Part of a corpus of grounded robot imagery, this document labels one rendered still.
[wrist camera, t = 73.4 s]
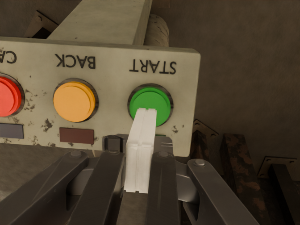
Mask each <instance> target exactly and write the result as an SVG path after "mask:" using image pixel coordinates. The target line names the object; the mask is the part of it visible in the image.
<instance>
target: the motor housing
mask: <svg viewBox="0 0 300 225"><path fill-rule="evenodd" d="M219 152H220V156H221V163H222V168H223V172H224V178H225V182H226V183H227V184H228V186H229V187H230V188H231V190H232V191H233V192H234V193H235V195H236V196H237V197H238V198H239V200H240V201H241V202H242V203H243V204H244V206H245V207H246V208H247V209H248V211H249V212H250V213H251V214H252V216H253V217H254V218H255V219H256V221H257V222H258V223H259V224H260V225H271V221H270V218H269V215H268V211H267V208H266V205H265V202H264V198H263V195H262V192H261V189H260V185H259V183H258V179H257V176H256V173H255V169H254V166H253V163H252V160H251V156H250V153H249V150H248V146H247V143H246V140H245V137H244V135H241V134H229V133H225V134H224V136H223V139H222V142H221V146H220V150H219Z"/></svg>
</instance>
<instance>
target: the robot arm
mask: <svg viewBox="0 0 300 225"><path fill-rule="evenodd" d="M156 115H157V110H155V109H153V108H149V109H148V110H146V108H139V109H137V112H136V115H135V118H134V121H133V125H132V128H131V131H130V133H129V134H120V133H118V134H116V135H107V136H105V137H103V138H102V153H101V155H100V156H99V157H94V158H88V153H86V152H84V151H80V150H73V151H70V152H67V153H65V154H64V155H63V156H62V157H60V158H59V159H57V160H56V161H55V162H53V163H52V164H50V165H49V166H48V167H47V168H45V169H44V170H42V171H41V172H40V173H38V174H37V175H35V176H34V177H33V178H31V179H30V180H29V181H27V182H26V183H25V184H23V185H22V186H20V187H19V188H18V189H17V190H15V191H14V192H12V193H11V194H10V195H8V196H7V197H5V198H4V199H3V200H2V201H0V225H65V224H66V223H67V225H116V223H117V218H118V214H119V211H120V206H121V202H122V197H123V194H124V190H126V192H135V191H139V193H148V197H147V206H146V218H145V225H180V221H179V203H178V200H182V201H183V207H184V209H185V211H186V213H187V215H188V217H189V220H190V222H191V224H192V225H260V224H259V223H258V222H257V221H256V219H255V218H254V217H253V216H252V214H251V213H250V212H249V211H248V209H247V208H246V207H245V206H244V204H243V203H242V202H241V201H240V200H239V198H238V197H237V196H236V195H235V193H234V192H233V191H232V190H231V188H230V187H229V186H228V184H227V183H226V182H225V181H224V180H223V179H222V177H221V176H220V175H219V174H218V172H217V171H216V170H215V169H214V167H213V166H212V165H211V164H210V163H209V162H207V161H205V160H203V159H191V160H189V161H188V162H187V164H183V163H180V162H178V161H176V160H175V156H174V155H173V142H172V139H171V138H170V137H165V136H155V127H156Z"/></svg>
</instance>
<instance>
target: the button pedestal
mask: <svg viewBox="0 0 300 225"><path fill-rule="evenodd" d="M151 7H159V8H169V7H170V0H82V1H81V2H80V3H79V4H78V5H77V7H76V8H75V9H74V10H73V11H72V12H71V13H70V14H69V15H68V16H67V17H66V18H65V20H64V21H63V22H62V23H61V24H60V25H59V26H58V27H57V28H56V29H55V30H54V31H53V32H52V34H51V35H50V36H49V37H48V38H47V39H37V38H23V37H3V36H0V76H2V77H5V78H7V79H10V80H11V81H13V82H14V83H15V84H16V85H17V87H18V88H19V91H20V93H21V104H20V107H19V108H18V110H17V111H16V112H14V113H12V114H10V115H8V116H5V117H0V123H6V124H19V125H23V133H24V139H18V138H5V137H0V143H9V144H21V145H33V146H50V147H62V148H74V149H86V150H102V138H103V137H105V136H107V135H116V134H118V133H120V134H129V133H130V131H131V128H132V125H133V121H134V119H133V118H132V116H131V114H130V110H129V105H130V101H131V99H132V97H133V95H134V94H135V93H136V92H137V91H138V90H139V89H141V88H144V87H156V88H159V89H161V90H162V91H164V92H165V93H166V95H167V96H168V98H169V100H170V104H171V111H170V114H169V117H168V118H167V120H166V121H165V122H164V123H162V124H161V125H159V126H156V127H155V134H159V135H166V137H170V138H171V139H172V142H173V155H174V156H180V157H188V156H189V154H190V148H191V140H192V129H193V121H194V113H195V105H196V94H197V86H198V78H199V70H200V59H201V55H200V53H199V52H198V51H196V50H195V49H192V48H178V47H163V46H143V43H144V39H145V34H146V28H147V24H148V20H149V15H150V9H151ZM71 81H76V82H80V83H83V84H85V85H86V86H87V87H89V88H90V90H91V91H92V93H93V95H94V97H95V108H94V110H93V112H92V113H91V115H90V116H89V117H88V118H87V119H85V120H83V121H79V122H72V121H68V120H66V119H64V118H62V117H61V116H60V115H59V114H58V113H57V111H56V109H55V107H54V94H55V92H56V90H57V89H58V88H59V87H60V86H61V85H63V84H65V83H67V82H71ZM60 127H61V128H74V129H91V130H94V144H83V143H71V142H60V135H59V128H60Z"/></svg>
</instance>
